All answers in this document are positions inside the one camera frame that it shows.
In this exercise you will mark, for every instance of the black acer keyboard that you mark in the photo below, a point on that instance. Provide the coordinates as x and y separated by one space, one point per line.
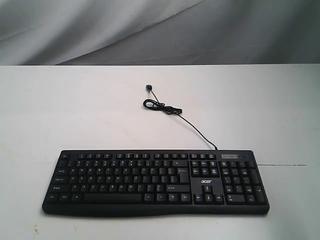
139 183

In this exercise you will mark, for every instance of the grey backdrop cloth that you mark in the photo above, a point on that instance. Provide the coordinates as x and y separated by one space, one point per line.
159 32

